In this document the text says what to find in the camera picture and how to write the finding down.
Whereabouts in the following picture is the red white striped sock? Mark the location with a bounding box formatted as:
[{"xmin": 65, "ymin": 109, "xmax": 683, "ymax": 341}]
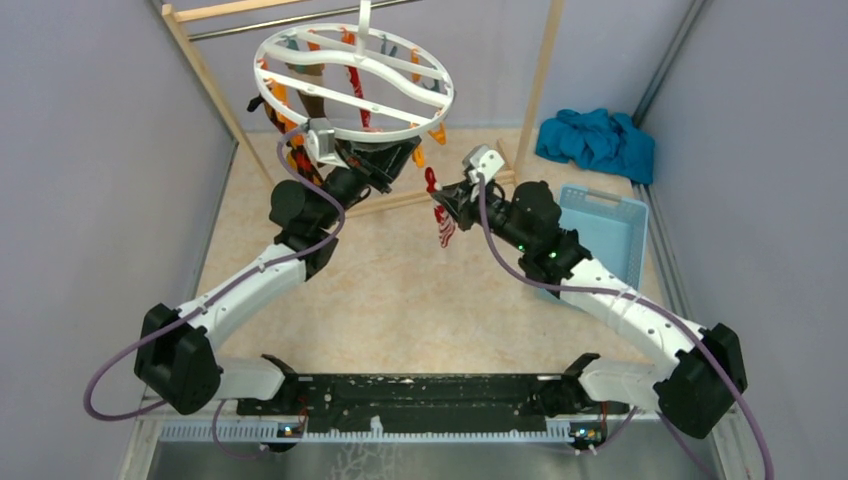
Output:
[{"xmin": 424, "ymin": 167, "xmax": 456, "ymax": 249}]

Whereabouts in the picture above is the metal hanging rod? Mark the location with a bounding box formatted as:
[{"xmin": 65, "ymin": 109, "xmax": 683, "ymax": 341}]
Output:
[{"xmin": 188, "ymin": 0, "xmax": 419, "ymax": 42}]

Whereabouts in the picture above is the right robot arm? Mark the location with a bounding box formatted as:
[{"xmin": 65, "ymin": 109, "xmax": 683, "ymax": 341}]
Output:
[{"xmin": 431, "ymin": 180, "xmax": 756, "ymax": 439}]

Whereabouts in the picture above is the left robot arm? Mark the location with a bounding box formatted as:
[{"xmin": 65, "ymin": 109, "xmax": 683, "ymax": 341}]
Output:
[{"xmin": 134, "ymin": 137, "xmax": 421, "ymax": 415}]

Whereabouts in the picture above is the purple cable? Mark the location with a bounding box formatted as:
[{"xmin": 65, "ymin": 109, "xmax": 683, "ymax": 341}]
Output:
[
  {"xmin": 476, "ymin": 175, "xmax": 775, "ymax": 480},
  {"xmin": 82, "ymin": 125, "xmax": 347, "ymax": 423}
]

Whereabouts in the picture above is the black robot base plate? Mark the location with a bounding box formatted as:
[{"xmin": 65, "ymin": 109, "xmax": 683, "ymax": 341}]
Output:
[{"xmin": 237, "ymin": 374, "xmax": 630, "ymax": 434}]

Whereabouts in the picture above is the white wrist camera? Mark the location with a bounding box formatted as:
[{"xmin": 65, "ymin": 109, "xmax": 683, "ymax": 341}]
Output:
[
  {"xmin": 305, "ymin": 118, "xmax": 341, "ymax": 166},
  {"xmin": 462, "ymin": 144, "xmax": 505, "ymax": 184}
]

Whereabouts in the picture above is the red snowflake sock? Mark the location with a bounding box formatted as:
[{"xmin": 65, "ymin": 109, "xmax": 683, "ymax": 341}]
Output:
[{"xmin": 347, "ymin": 66, "xmax": 371, "ymax": 129}]

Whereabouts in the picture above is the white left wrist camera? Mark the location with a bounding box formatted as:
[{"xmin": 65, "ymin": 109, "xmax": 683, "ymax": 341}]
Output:
[{"xmin": 305, "ymin": 118, "xmax": 341, "ymax": 166}]

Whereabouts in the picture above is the light wooden rack frame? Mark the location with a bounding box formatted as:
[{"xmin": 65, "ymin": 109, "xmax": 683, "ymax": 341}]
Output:
[{"xmin": 162, "ymin": 0, "xmax": 570, "ymax": 220}]

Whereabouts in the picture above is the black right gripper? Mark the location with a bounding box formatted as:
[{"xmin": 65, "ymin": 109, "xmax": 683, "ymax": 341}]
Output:
[{"xmin": 433, "ymin": 178, "xmax": 532, "ymax": 253}]

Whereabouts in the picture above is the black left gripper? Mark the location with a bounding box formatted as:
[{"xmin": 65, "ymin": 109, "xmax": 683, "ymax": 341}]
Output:
[{"xmin": 316, "ymin": 131, "xmax": 423, "ymax": 230}]

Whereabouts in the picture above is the blue crumpled cloth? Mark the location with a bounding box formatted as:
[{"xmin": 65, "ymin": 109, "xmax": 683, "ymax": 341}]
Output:
[{"xmin": 534, "ymin": 108, "xmax": 656, "ymax": 185}]

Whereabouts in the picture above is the white round clip hanger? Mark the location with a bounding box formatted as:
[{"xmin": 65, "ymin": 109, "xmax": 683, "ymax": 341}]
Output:
[{"xmin": 253, "ymin": 1, "xmax": 455, "ymax": 151}]

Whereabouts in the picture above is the black orange sock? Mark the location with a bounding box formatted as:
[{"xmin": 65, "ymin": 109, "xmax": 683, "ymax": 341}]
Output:
[{"xmin": 287, "ymin": 146, "xmax": 324, "ymax": 186}]

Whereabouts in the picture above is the brown beige sock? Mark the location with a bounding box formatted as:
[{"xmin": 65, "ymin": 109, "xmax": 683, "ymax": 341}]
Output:
[{"xmin": 284, "ymin": 59, "xmax": 329, "ymax": 121}]

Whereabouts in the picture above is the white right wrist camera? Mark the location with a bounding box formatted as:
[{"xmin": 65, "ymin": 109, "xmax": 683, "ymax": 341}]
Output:
[{"xmin": 462, "ymin": 144, "xmax": 505, "ymax": 184}]

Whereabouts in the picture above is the light blue perforated basket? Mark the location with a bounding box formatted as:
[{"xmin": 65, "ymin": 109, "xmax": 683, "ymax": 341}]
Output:
[{"xmin": 558, "ymin": 184, "xmax": 650, "ymax": 290}]

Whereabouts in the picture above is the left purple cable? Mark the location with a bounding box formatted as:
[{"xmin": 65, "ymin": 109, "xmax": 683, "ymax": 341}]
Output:
[{"xmin": 82, "ymin": 125, "xmax": 347, "ymax": 423}]

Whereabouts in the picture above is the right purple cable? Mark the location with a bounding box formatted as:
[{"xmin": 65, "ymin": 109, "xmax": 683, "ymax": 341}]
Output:
[{"xmin": 476, "ymin": 175, "xmax": 775, "ymax": 480}]

